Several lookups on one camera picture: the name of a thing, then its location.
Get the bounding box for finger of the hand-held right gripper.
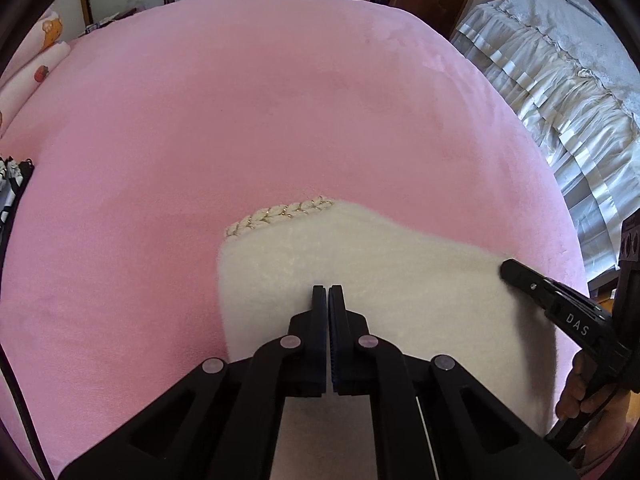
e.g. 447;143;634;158
500;258;553;317

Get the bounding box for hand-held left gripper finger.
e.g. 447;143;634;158
57;285;327;480
327;285;576;480

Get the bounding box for white fluffy braid-trimmed coat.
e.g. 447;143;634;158
216;199;581;480

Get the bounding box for person's right forearm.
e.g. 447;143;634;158
570;412;632;475

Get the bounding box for person's right hand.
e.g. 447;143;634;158
556;347;631;438

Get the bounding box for pink fleece blanket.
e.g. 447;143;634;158
0;0;591;480

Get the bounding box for black and white printed cloth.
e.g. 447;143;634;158
0;156;36;233

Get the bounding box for cartoon print pillow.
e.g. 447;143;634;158
0;15;71;136

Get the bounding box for black cable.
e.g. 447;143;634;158
0;350;53;480

